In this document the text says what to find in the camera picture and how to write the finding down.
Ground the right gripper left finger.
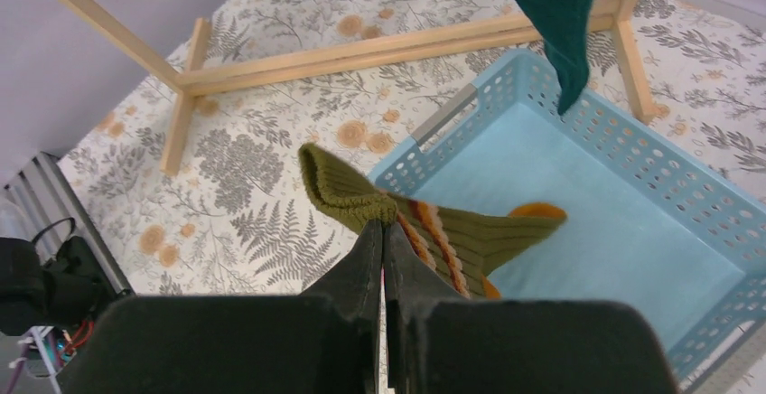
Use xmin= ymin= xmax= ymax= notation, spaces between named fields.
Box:
xmin=60 ymin=220 xmax=384 ymax=393

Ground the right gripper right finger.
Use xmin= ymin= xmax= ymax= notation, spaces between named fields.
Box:
xmin=383 ymin=224 xmax=677 ymax=393

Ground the olive orange sock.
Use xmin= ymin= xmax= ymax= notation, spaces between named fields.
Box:
xmin=298 ymin=143 xmax=567 ymax=299

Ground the dark teal sock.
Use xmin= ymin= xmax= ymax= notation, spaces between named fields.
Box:
xmin=515 ymin=0 xmax=593 ymax=116

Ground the floral table mat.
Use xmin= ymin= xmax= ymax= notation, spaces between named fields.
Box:
xmin=61 ymin=0 xmax=765 ymax=296

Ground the light blue plastic basket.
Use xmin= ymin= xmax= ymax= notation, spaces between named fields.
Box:
xmin=369 ymin=50 xmax=765 ymax=379

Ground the wooden drying rack frame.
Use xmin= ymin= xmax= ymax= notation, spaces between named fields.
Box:
xmin=59 ymin=0 xmax=658 ymax=176

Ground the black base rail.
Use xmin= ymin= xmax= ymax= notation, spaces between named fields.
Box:
xmin=3 ymin=151 xmax=135 ymax=394

